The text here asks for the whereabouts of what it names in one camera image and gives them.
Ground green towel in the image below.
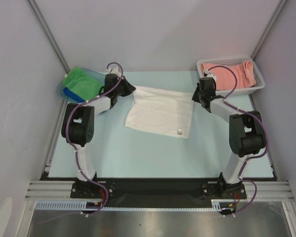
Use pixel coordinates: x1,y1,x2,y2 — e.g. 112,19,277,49
64,67,103,99

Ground teal plastic tray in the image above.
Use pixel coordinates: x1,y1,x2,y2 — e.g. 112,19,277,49
56,68,107,116

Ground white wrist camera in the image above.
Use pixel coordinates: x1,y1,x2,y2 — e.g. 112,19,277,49
203,71,217,80
106,66,121,77

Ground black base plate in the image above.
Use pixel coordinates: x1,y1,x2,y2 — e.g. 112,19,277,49
39,172,278,208

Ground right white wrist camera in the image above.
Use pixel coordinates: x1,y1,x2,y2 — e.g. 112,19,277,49
203,71,217,80

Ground pink towel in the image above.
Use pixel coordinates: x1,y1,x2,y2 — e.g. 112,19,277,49
200,60,256,90

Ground white towel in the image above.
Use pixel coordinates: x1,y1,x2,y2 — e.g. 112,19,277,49
125,86,193,139

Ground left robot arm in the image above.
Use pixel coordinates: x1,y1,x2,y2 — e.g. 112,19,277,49
61,73,136,198

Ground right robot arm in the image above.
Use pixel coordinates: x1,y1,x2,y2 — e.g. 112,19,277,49
192,77,267,198

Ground white slotted cable duct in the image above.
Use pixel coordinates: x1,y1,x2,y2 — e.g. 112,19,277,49
36,198,240,212

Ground blue towel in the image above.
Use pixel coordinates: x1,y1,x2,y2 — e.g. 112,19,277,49
63,87,85,103

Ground white perforated plastic basket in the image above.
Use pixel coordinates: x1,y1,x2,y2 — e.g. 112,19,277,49
196,55,265,96

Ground white rounded object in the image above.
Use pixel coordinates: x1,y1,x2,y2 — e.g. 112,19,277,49
0,197,12,237

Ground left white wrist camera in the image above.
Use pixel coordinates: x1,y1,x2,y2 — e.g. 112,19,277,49
106,66,121,77

